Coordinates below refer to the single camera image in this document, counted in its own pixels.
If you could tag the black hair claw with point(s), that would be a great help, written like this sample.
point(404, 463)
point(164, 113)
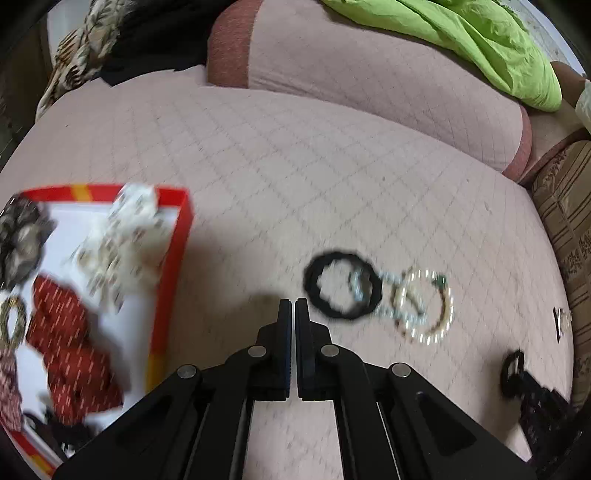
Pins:
point(55, 431)

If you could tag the pink quilted sofa seat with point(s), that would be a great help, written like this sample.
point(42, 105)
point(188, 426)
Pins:
point(277, 175)

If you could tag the red dotted scrunchie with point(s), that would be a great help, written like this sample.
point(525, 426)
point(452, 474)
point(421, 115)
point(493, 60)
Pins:
point(69, 332)

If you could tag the clear and black hair clips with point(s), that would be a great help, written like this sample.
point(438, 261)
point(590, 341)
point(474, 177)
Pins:
point(562, 323)

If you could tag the green blanket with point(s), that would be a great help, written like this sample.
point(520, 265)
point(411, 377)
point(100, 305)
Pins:
point(461, 37)

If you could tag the cream cloth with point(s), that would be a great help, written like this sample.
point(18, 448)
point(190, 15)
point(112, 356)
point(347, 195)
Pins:
point(584, 106)

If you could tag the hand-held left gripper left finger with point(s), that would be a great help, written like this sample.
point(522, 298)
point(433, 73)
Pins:
point(272, 369)

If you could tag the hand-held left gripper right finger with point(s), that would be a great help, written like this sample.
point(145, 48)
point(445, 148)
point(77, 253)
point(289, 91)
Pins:
point(314, 369)

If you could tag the white printed scrunchie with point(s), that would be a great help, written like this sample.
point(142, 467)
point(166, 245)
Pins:
point(129, 240)

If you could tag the striped beige cushion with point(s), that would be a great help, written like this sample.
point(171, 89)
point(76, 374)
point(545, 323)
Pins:
point(572, 221)

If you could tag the pink plaid scrunchie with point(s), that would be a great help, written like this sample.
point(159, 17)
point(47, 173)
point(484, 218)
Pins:
point(7, 392)

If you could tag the pink sofa bolster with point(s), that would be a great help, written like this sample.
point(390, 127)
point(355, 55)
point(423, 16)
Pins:
point(346, 64)

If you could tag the leopard print cloth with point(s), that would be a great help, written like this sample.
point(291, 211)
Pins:
point(78, 60)

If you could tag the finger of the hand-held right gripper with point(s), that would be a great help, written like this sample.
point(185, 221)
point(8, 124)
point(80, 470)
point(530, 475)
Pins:
point(535, 406)

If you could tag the leopard print scrunchie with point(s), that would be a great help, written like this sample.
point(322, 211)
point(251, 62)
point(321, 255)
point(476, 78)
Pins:
point(23, 240)

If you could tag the black cloth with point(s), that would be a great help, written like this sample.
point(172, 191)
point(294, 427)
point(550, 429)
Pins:
point(157, 37)

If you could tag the red box with white inside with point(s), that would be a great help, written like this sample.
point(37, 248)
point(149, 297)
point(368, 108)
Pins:
point(171, 258)

